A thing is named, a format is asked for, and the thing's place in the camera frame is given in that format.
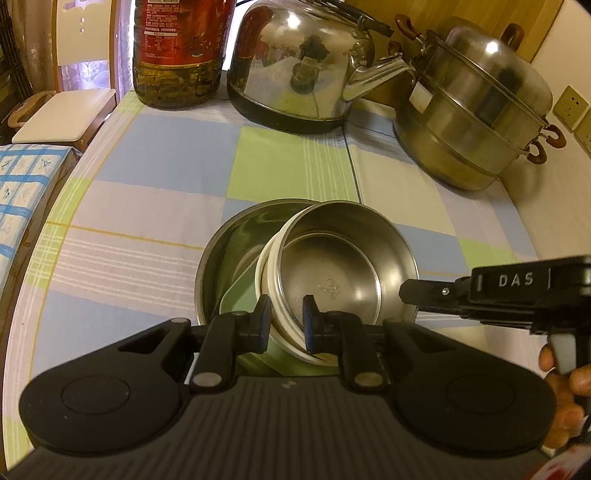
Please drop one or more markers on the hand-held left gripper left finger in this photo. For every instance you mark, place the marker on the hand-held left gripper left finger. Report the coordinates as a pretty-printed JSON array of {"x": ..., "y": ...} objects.
[{"x": 264, "y": 323}]

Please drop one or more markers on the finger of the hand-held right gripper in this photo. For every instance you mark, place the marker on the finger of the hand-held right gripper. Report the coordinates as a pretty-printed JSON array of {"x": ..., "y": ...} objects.
[{"x": 434, "y": 291}]

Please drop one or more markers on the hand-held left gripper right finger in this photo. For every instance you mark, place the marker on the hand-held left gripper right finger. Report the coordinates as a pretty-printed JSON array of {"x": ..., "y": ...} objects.
[{"x": 310, "y": 323}]

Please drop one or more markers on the green square plate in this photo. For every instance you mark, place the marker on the green square plate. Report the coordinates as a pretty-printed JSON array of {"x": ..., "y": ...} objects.
[{"x": 238, "y": 295}]

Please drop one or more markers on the cream plastic bowl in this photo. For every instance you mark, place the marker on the cream plastic bowl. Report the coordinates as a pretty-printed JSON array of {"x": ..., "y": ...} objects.
[{"x": 265, "y": 277}]

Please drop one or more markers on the stainless steel bowl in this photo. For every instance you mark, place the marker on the stainless steel bowl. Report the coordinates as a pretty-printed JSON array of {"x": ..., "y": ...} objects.
[{"x": 332, "y": 277}]

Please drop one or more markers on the stainless steel plate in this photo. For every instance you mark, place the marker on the stainless steel plate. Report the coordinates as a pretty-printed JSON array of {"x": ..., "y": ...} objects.
[{"x": 212, "y": 277}]

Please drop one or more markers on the person's right hand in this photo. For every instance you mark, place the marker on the person's right hand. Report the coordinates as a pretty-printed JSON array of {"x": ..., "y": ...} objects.
[{"x": 568, "y": 415}]

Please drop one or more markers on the checkered tablecloth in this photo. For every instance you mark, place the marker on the checkered tablecloth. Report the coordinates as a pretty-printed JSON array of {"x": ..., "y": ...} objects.
[{"x": 138, "y": 207}]

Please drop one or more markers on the stainless steel steamer pot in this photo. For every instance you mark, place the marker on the stainless steel steamer pot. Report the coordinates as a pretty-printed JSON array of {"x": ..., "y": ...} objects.
[{"x": 471, "y": 115}]

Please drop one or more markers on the stainless steel kettle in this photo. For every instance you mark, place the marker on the stainless steel kettle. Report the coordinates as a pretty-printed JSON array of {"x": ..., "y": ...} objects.
[{"x": 286, "y": 69}]

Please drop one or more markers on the blue patterned white cloth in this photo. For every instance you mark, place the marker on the blue patterned white cloth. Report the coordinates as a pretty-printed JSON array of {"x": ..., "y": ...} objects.
[{"x": 23, "y": 194}]

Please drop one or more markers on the cooking oil bottle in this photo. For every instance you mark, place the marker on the cooking oil bottle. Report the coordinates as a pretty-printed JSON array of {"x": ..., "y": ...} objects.
[{"x": 180, "y": 60}]

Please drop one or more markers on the white chair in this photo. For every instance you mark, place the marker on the white chair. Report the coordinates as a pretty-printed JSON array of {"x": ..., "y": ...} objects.
[{"x": 64, "y": 115}]

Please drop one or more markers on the purple curtain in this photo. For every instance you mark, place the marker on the purple curtain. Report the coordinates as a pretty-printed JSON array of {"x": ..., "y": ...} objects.
[{"x": 127, "y": 41}]

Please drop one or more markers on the beige wall socket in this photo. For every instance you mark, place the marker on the beige wall socket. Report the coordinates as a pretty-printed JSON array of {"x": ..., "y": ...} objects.
[
  {"x": 572, "y": 106},
  {"x": 585, "y": 138}
]

